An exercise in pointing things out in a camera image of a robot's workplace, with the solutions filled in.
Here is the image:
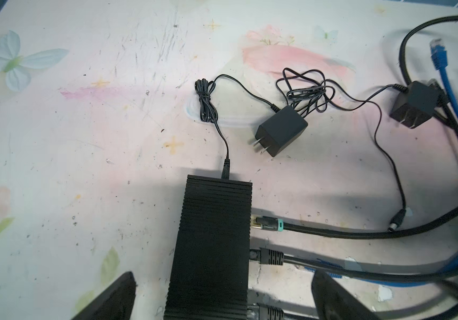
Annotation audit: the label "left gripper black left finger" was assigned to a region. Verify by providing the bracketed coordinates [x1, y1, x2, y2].
[72, 271, 137, 320]

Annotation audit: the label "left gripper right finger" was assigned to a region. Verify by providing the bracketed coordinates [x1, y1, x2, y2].
[311, 270, 379, 320]

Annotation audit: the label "blue ethernet cable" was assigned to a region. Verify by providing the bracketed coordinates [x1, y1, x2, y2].
[304, 39, 458, 289]

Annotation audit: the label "black network switch blue ports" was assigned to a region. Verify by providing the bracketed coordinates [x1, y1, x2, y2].
[164, 175, 252, 319]

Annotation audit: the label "black power adapter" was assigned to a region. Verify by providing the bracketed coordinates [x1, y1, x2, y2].
[194, 74, 308, 179]
[274, 67, 442, 233]

